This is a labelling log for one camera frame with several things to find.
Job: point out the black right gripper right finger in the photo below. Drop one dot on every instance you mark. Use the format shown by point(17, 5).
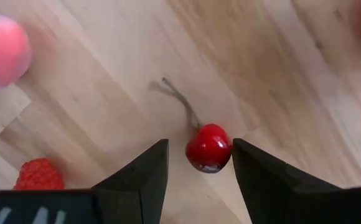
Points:
point(277, 193)

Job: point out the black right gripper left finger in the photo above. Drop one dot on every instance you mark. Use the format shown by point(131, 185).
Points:
point(137, 193)

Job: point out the red toy cherry with stem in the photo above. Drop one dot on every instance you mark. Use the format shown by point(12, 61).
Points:
point(208, 149)

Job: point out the pink toy peach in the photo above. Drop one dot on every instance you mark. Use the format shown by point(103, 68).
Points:
point(0, 51)

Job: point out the red toy raspberry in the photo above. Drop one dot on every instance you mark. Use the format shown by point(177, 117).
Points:
point(39, 175)

